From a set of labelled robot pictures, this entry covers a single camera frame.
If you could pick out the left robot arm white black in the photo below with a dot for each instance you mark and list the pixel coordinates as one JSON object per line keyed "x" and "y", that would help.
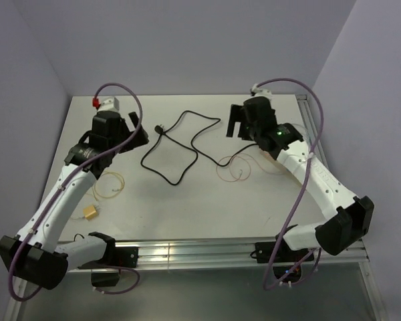
{"x": 34, "y": 253}

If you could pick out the yellow charger plug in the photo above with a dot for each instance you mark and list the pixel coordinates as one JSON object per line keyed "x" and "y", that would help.
{"x": 90, "y": 212}

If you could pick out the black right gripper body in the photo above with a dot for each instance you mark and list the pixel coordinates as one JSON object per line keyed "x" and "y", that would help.
{"x": 238, "y": 114}

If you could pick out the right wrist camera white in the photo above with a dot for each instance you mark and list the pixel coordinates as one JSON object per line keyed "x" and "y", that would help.
{"x": 257, "y": 91}

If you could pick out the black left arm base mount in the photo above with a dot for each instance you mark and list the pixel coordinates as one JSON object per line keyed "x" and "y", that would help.
{"x": 122, "y": 263}

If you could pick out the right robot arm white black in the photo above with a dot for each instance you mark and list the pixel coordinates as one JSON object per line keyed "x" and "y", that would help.
{"x": 347, "y": 217}

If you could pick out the aluminium side rail right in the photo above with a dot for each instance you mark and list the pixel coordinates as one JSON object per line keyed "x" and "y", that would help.
{"x": 307, "y": 124}

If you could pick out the aluminium frame rail front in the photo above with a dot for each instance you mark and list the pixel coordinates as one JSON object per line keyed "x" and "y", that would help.
{"x": 194, "y": 254}

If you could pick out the beige power strip red sockets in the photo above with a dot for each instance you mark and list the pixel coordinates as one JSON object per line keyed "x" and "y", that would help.
{"x": 269, "y": 158}

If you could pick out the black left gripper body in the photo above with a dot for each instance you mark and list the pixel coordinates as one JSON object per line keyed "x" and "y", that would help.
{"x": 138, "y": 140}

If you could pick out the left wrist camera grey red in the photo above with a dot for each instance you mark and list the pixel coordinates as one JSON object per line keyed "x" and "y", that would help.
{"x": 110, "y": 103}

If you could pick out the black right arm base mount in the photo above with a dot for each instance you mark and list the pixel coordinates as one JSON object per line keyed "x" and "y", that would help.
{"x": 285, "y": 255}

